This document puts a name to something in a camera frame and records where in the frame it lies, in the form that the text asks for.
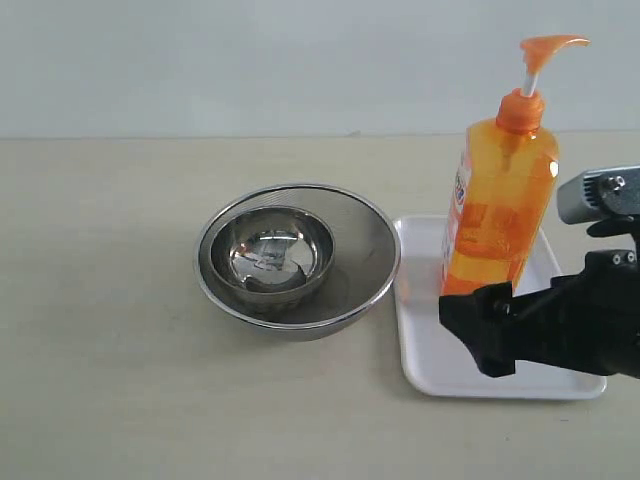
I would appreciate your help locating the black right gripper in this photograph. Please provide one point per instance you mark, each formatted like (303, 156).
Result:
(598, 315)

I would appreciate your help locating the orange pump soap bottle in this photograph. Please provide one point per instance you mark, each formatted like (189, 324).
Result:
(503, 184)

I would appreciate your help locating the steel mesh strainer bowl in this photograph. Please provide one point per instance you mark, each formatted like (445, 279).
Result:
(367, 255)

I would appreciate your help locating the small stainless steel bowl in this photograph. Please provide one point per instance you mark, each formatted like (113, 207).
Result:
(273, 256)

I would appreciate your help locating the white rectangular plastic tray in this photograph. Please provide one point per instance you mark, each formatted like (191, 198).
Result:
(433, 361)

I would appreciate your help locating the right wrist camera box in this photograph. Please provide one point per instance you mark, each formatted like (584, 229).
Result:
(598, 194)

